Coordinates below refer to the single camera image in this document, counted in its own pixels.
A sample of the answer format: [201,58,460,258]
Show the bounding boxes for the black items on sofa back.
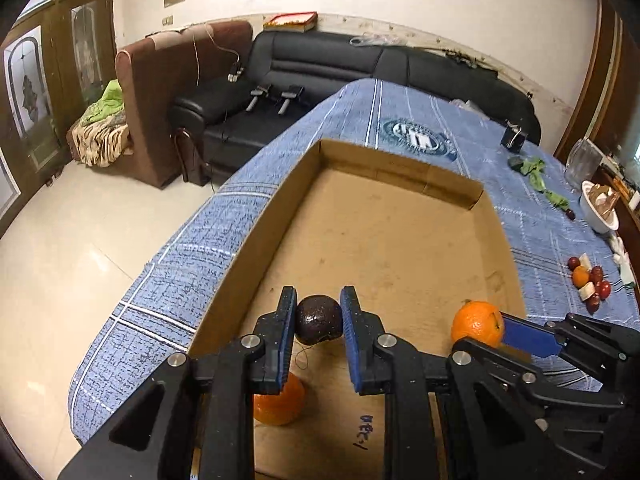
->
[442,49,501,78]

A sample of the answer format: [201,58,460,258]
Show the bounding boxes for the green blanket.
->
[80,80,125,128]

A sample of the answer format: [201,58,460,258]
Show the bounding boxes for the brown wooden door frame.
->
[552,0,640,161]

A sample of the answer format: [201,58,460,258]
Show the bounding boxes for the shallow cardboard box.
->
[189,137,530,480]

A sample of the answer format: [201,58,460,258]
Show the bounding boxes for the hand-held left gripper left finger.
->
[57,286,301,480]

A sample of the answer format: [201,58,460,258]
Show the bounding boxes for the spare black gripper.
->
[245,85,273,112]
[277,86,306,116]

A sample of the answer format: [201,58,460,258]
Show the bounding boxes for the white bowl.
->
[579,180,621,235]

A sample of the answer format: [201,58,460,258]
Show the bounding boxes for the small black device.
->
[500,120,528,153]

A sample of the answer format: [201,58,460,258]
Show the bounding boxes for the wooden glass-panel doors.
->
[0,0,117,238]

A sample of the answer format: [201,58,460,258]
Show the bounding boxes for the clear plastic bag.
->
[349,31,408,47]

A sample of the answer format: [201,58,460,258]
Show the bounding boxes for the brown armchair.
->
[114,20,253,190]

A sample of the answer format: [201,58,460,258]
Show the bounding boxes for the white glove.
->
[610,235,636,286]

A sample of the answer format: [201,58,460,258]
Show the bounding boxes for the large orange with stem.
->
[451,300,506,348]

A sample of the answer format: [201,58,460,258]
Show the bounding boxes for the white cable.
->
[180,25,246,86]

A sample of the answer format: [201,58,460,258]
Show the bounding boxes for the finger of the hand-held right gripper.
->
[451,337,627,414]
[500,311,640,391]

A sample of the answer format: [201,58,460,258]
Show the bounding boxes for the brown crumpled paper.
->
[587,184,618,221]

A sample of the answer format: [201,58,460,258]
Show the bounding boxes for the blue plaid tablecloth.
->
[67,79,640,445]

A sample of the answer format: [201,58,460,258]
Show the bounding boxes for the black leather sofa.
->
[170,30,543,186]

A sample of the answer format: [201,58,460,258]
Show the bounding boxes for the red gift box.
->
[262,11,319,34]

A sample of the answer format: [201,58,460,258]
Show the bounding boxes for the dark round fruit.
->
[295,295,345,345]

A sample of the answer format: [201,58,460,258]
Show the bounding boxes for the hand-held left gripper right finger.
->
[340,285,566,480]

